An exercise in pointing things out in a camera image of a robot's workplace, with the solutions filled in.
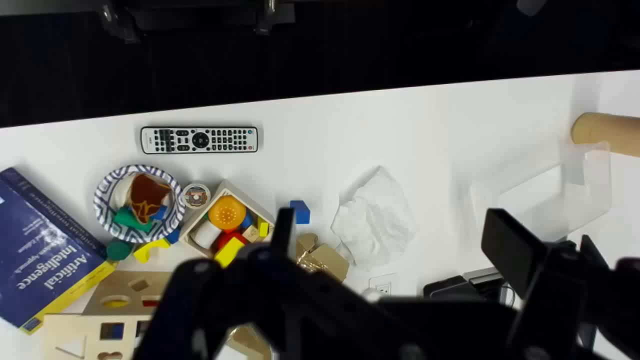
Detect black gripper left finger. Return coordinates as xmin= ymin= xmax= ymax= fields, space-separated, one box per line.
xmin=132 ymin=206 xmax=428 ymax=360

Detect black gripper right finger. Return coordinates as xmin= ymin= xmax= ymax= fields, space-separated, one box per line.
xmin=479 ymin=206 xmax=640 ymax=360

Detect blue rectangular wooden block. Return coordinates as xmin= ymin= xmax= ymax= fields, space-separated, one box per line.
xmin=288 ymin=198 xmax=314 ymax=225

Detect red block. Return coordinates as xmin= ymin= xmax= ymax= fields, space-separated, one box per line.
xmin=215 ymin=227 xmax=250 ymax=252

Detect white cylinder block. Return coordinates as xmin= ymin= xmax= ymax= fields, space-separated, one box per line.
xmin=191 ymin=220 xmax=222 ymax=249

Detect orange round block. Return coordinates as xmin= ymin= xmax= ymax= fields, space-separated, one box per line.
xmin=208 ymin=194 xmax=247 ymax=233

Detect small wooden block tray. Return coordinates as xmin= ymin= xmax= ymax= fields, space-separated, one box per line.
xmin=178 ymin=181 xmax=277 ymax=270

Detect green cylinder block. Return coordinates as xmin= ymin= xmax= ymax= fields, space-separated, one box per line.
xmin=110 ymin=206 xmax=160 ymax=236

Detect brown carved wooden block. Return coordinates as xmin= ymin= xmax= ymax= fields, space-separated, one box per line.
xmin=127 ymin=171 xmax=172 ymax=223

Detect wooden shape sorter box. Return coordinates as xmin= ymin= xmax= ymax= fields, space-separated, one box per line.
xmin=37 ymin=268 xmax=175 ymax=360

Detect flat black device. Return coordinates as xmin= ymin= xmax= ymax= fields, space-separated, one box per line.
xmin=421 ymin=265 xmax=509 ymax=303

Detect small round patterned disc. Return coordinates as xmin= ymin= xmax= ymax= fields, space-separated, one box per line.
xmin=179 ymin=181 xmax=214 ymax=209

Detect clear plastic bag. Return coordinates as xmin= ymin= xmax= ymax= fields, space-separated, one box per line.
xmin=330 ymin=163 xmax=417 ymax=270

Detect tan cylindrical bottle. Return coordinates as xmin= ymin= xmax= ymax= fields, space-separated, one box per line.
xmin=569 ymin=109 xmax=640 ymax=159

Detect black remote control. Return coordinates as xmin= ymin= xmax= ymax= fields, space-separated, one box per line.
xmin=137 ymin=123 xmax=262 ymax=156

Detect blue patterned paper bowl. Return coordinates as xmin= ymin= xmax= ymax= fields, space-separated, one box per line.
xmin=92 ymin=163 xmax=190 ymax=243

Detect blue Artificial Intelligence textbook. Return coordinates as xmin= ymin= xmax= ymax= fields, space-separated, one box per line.
xmin=0 ymin=165 xmax=117 ymax=336

